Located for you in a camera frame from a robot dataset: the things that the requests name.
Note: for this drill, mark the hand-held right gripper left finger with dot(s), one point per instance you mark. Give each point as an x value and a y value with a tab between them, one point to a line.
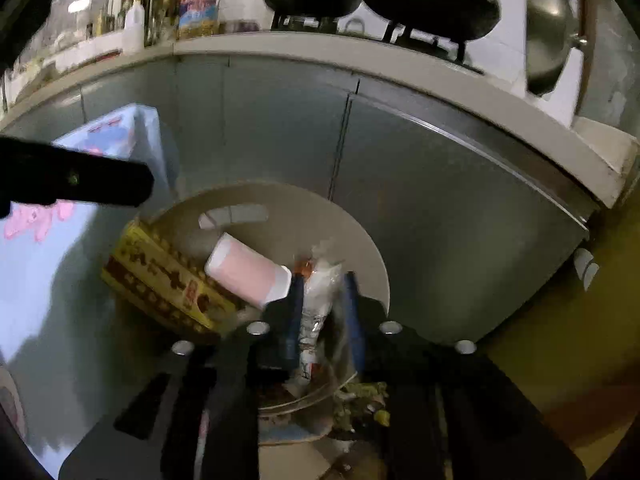
295	320

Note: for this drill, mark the white plastic bag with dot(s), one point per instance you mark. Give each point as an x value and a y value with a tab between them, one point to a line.
322	300

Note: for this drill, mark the large cooking oil bottle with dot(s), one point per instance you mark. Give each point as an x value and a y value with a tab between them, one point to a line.
199	7

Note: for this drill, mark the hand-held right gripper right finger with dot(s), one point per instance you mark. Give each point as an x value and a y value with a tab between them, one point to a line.
354	320

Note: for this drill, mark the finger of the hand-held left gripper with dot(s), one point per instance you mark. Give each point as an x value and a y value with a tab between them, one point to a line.
125	182

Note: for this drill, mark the black gas stove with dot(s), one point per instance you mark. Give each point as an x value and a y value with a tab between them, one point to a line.
380	35

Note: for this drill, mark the yellow cardboard box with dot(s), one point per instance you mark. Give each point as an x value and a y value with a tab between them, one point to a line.
160	280

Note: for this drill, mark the cluttered spice rack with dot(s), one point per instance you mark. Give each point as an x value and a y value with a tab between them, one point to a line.
162	5

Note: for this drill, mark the grey kitchen cabinets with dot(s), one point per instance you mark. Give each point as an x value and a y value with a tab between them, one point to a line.
425	185

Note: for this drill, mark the black frying pan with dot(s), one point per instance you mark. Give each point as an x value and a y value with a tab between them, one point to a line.
312	0

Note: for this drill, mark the cartoon pig printed blanket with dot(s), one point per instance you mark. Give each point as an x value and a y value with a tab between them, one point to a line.
50	285

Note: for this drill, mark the dark waste bucket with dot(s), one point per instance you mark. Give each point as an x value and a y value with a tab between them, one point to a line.
360	405

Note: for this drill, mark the paper cup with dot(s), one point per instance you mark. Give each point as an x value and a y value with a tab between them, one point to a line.
245	270

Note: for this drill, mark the beige plastic bin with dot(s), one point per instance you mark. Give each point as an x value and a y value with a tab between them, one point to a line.
320	210

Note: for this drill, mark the steel wok lid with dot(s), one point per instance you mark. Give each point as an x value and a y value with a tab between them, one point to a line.
552	30

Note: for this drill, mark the white plastic jug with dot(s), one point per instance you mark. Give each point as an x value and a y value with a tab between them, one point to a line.
133	30

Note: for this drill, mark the row of sauce bottles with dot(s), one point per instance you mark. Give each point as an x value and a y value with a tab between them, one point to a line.
107	15

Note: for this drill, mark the black wok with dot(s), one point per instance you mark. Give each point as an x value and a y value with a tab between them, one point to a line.
430	5

